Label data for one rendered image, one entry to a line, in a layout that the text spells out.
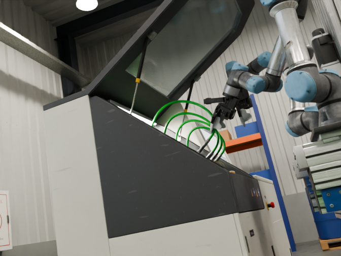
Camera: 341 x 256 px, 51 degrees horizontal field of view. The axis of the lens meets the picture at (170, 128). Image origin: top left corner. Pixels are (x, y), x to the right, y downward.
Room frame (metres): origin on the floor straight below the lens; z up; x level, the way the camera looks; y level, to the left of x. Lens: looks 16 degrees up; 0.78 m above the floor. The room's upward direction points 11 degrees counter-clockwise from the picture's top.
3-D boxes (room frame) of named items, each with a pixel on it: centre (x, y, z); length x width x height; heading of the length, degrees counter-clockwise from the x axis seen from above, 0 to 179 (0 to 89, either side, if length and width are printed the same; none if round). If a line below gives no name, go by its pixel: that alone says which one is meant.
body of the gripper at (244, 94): (1.81, -0.40, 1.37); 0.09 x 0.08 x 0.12; 70
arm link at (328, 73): (1.40, -0.66, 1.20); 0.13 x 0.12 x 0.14; 125
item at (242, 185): (1.73, -0.29, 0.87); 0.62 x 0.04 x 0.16; 160
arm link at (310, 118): (1.88, -0.79, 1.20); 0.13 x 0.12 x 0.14; 28
